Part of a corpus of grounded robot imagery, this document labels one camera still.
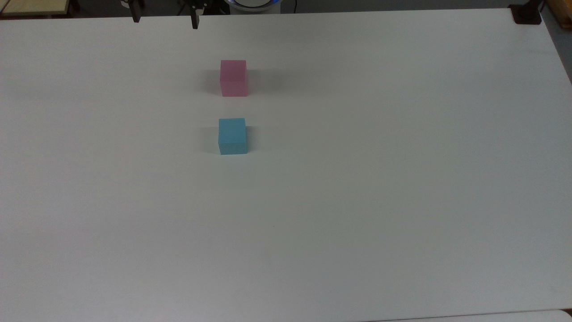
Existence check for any beige wooden board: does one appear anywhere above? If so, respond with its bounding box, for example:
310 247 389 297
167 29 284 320
0 0 72 18

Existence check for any pink cube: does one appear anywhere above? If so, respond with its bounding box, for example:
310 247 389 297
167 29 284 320
219 59 248 97

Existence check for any black pole with clamp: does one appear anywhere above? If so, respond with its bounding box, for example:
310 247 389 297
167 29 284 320
509 0 545 25

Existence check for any blue cube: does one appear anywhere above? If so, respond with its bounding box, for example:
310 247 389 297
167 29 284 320
218 118 248 156

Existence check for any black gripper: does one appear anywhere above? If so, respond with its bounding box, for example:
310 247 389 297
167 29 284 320
120 0 210 30

